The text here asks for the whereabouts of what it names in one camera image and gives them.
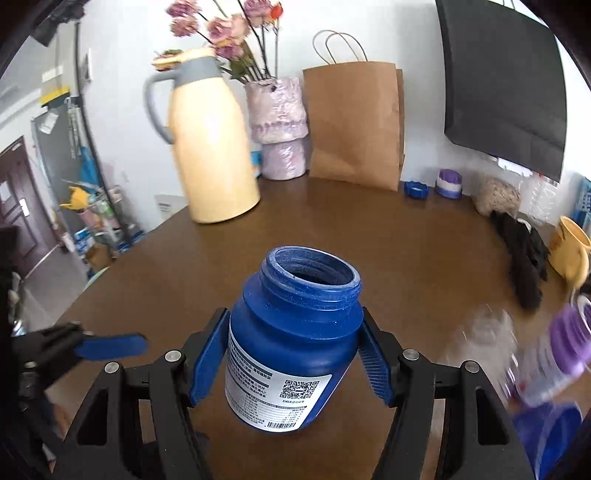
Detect brown paper bag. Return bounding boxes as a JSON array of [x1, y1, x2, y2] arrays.
[[304, 30, 405, 191]]

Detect small blue labelled bottle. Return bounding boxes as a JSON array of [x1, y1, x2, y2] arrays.
[[224, 246, 363, 433]]

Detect clear ribbed plastic cup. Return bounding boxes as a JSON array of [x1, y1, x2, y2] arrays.
[[439, 304, 518, 372]]

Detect purple white lid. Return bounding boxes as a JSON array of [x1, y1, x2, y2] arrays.
[[435, 169, 463, 200]]

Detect cardboard box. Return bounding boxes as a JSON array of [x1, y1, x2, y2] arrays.
[[85, 243, 113, 273]]

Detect wide blue jar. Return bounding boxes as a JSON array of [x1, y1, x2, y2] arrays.
[[512, 402, 583, 479]]

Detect jar of grains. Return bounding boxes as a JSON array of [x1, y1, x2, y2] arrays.
[[473, 176, 521, 217]]

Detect blue bottle cap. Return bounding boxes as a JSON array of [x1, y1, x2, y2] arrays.
[[404, 181, 430, 200]]

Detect wire storage rack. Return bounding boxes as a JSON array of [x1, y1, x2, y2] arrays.
[[61, 179, 144, 256]]

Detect white leaning board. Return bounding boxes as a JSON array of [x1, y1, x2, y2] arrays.
[[154, 194, 187, 221]]

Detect yellow thermos jug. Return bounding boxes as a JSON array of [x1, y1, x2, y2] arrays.
[[143, 47, 260, 224]]

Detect purple labelled bottle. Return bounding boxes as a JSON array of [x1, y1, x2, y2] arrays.
[[502, 295, 590, 408]]

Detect dried pink flowers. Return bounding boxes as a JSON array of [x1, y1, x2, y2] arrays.
[[166, 1, 283, 84]]

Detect clear plastic water bottle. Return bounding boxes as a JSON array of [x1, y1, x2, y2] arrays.
[[521, 172, 559, 225]]

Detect black gloves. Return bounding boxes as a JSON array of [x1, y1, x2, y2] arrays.
[[490, 210, 549, 311]]

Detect black paper bag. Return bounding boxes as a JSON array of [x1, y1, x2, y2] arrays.
[[436, 0, 567, 181]]

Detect yellow mug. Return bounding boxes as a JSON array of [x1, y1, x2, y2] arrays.
[[548, 216, 591, 290]]

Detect pink textured vase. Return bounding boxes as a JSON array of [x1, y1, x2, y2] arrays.
[[245, 77, 310, 181]]

